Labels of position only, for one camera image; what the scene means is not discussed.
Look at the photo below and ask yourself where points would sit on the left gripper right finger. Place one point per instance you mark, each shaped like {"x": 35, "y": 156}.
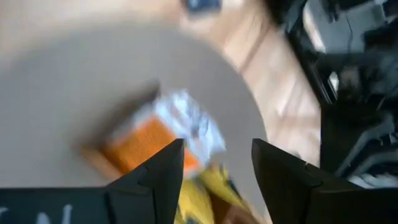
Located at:
{"x": 286, "y": 186}

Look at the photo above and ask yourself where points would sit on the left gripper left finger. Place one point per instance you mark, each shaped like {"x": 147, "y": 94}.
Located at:
{"x": 155, "y": 186}

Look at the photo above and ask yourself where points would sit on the yellow tea packet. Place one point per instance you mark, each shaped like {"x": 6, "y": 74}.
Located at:
{"x": 192, "y": 199}

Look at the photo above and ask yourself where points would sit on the orange tea packet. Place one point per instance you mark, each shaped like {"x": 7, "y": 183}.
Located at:
{"x": 186, "y": 118}
{"x": 143, "y": 143}

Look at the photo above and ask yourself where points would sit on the brown wooden caddy box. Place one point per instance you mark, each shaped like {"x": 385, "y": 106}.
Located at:
{"x": 96, "y": 158}

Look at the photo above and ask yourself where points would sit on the round grey placemat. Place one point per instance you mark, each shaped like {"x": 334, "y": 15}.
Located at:
{"x": 62, "y": 109}

